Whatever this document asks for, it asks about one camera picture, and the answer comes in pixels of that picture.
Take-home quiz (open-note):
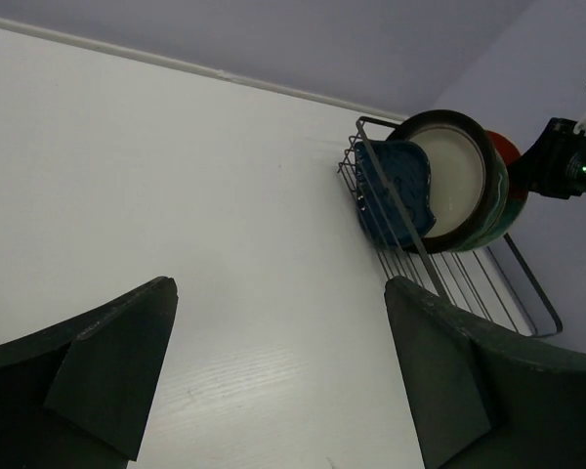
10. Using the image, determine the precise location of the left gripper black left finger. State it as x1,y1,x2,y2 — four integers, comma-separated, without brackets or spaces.
0,277,178,468

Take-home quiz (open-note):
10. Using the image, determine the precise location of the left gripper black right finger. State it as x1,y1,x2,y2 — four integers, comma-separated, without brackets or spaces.
385,277,586,468

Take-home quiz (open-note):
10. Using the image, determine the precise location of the black wire dish rack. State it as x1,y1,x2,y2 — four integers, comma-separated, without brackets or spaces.
336,115,565,339

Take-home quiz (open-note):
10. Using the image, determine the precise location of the teal scalloped embossed plate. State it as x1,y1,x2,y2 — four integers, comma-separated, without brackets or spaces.
451,167,509,252

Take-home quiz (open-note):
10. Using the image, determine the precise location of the red plate with teal flower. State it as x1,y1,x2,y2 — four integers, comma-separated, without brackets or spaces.
482,129,528,201

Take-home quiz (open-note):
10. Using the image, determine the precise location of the cream plate with purple rim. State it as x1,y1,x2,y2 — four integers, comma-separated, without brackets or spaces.
388,109,506,254

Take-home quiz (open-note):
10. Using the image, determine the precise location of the dark blue shell-shaped plate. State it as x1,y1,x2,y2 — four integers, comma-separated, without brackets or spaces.
354,140,436,248

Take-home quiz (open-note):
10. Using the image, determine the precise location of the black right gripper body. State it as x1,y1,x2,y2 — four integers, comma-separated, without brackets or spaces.
508,118,586,199

